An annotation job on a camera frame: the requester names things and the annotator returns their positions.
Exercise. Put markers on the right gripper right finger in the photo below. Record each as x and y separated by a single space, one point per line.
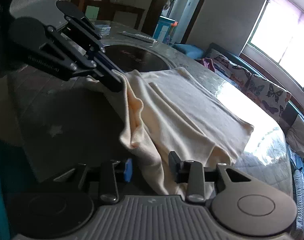
190 172

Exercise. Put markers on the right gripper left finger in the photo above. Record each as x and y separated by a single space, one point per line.
113 177

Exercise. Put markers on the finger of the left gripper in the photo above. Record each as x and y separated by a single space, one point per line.
66 47
84 27

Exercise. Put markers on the cream sweater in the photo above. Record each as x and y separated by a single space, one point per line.
169 110

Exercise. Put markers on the blue tissue pack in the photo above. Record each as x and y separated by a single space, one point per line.
103 27

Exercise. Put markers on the round black induction cooktop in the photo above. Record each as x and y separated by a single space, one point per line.
128 58

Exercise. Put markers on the grey remote control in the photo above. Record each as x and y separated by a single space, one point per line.
138 37

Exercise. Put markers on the blue cabinet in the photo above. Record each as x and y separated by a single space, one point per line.
165 30

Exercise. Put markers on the flat butterfly pillow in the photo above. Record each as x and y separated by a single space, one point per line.
234 72

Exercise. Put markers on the blue corner sofa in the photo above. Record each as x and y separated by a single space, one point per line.
280 165

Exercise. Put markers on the upright butterfly pillow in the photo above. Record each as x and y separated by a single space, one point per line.
268 96

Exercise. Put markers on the pink cloth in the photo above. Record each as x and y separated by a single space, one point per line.
208 63

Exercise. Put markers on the grey cushion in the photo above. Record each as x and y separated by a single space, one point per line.
295 136

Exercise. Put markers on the grey knitted blanket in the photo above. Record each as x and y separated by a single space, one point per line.
298 231

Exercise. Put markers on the window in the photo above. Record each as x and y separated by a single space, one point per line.
277 42

